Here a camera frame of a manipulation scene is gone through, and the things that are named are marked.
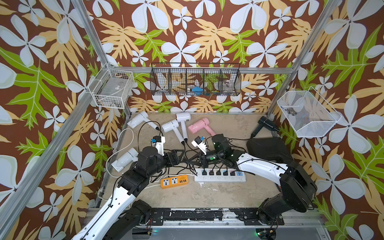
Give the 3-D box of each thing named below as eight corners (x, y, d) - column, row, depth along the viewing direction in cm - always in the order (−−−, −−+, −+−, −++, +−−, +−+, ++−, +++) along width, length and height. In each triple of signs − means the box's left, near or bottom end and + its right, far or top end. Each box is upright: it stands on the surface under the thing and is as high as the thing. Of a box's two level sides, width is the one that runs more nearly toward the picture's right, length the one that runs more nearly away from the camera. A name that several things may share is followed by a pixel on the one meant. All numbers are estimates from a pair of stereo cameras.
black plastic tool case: (251, 164, 94) (254, 159, 89) (245, 142, 104) (247, 137, 99) (287, 164, 94) (293, 159, 89) (278, 142, 105) (282, 137, 99)
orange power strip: (161, 190, 84) (160, 188, 82) (160, 180, 88) (159, 179, 85) (189, 185, 86) (189, 183, 84) (187, 176, 89) (187, 174, 87)
